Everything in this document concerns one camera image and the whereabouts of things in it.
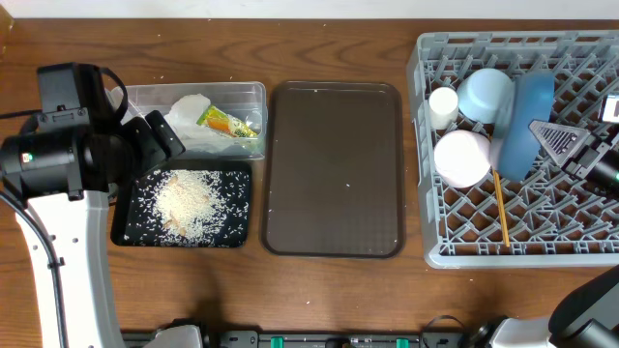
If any brown serving tray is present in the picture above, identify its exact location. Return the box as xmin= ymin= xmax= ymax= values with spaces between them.
xmin=260 ymin=81 xmax=405 ymax=259

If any wooden chopstick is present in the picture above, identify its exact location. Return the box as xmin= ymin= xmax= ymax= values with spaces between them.
xmin=491 ymin=168 xmax=510 ymax=247
xmin=493 ymin=169 xmax=512 ymax=248

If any pink bowl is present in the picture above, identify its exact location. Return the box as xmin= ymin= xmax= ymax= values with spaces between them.
xmin=433 ymin=130 xmax=490 ymax=189

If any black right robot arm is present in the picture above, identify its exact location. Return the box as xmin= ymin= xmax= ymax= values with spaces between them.
xmin=458 ymin=121 xmax=618 ymax=348

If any light blue small bowl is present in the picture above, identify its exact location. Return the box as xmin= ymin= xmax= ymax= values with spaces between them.
xmin=457 ymin=68 xmax=514 ymax=124

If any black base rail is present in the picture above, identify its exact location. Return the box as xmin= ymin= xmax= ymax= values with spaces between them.
xmin=121 ymin=331 xmax=463 ymax=348

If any rice leftovers pile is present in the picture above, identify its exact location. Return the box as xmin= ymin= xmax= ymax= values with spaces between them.
xmin=123 ymin=168 xmax=251 ymax=245

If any clear plastic bin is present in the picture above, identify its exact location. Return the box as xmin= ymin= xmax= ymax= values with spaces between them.
xmin=122 ymin=81 xmax=268 ymax=160

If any grey dishwasher rack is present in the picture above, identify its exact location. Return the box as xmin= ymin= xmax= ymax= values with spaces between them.
xmin=407 ymin=30 xmax=618 ymax=269

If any black tray bin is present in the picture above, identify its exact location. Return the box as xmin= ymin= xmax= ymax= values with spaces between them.
xmin=109 ymin=160 xmax=252 ymax=249

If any green yellow snack wrapper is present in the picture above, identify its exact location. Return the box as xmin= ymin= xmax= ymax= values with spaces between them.
xmin=196 ymin=105 xmax=258 ymax=138

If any cream plastic cup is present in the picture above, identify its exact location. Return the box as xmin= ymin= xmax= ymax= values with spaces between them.
xmin=428 ymin=87 xmax=458 ymax=130

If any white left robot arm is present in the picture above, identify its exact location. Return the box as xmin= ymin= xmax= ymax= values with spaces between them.
xmin=1 ymin=111 xmax=185 ymax=347

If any dark blue plate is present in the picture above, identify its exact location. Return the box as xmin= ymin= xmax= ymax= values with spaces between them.
xmin=489 ymin=71 xmax=554 ymax=182

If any white napkin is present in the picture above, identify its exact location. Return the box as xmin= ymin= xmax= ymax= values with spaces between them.
xmin=164 ymin=94 xmax=229 ymax=153

